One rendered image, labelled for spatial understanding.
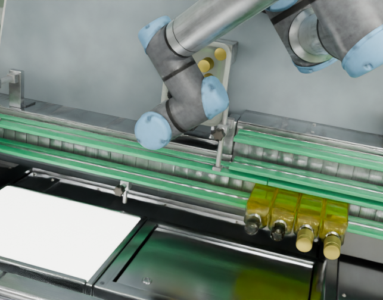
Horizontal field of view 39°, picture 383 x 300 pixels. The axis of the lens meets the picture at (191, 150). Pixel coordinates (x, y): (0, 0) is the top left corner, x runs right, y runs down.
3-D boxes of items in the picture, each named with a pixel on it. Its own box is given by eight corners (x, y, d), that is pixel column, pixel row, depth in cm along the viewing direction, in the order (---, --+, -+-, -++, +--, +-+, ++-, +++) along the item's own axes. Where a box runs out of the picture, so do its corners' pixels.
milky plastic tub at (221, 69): (168, 109, 155) (159, 116, 147) (177, 31, 147) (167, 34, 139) (227, 120, 151) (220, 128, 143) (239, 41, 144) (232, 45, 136)
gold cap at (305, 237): (295, 240, 117) (293, 250, 113) (298, 226, 116) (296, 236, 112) (312, 244, 116) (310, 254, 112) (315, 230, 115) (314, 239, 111)
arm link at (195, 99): (197, 61, 101) (151, 88, 105) (227, 112, 102) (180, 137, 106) (208, 55, 108) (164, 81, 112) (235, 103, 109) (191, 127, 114)
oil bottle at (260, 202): (255, 192, 142) (240, 227, 123) (259, 172, 140) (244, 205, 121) (276, 197, 141) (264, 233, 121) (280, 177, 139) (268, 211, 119)
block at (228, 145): (224, 144, 147) (218, 152, 141) (229, 112, 144) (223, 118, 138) (236, 147, 147) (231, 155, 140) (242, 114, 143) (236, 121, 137)
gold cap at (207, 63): (202, 56, 146) (198, 58, 142) (214, 58, 145) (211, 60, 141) (201, 68, 147) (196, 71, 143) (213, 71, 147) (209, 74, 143)
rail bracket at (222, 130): (217, 159, 142) (206, 175, 130) (226, 98, 136) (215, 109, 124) (229, 161, 141) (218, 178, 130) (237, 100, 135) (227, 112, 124)
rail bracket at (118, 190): (128, 190, 153) (109, 209, 141) (130, 168, 151) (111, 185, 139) (141, 193, 152) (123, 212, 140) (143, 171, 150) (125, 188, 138)
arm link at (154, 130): (178, 140, 105) (144, 159, 108) (193, 125, 115) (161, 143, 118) (157, 106, 104) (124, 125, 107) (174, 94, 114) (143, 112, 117)
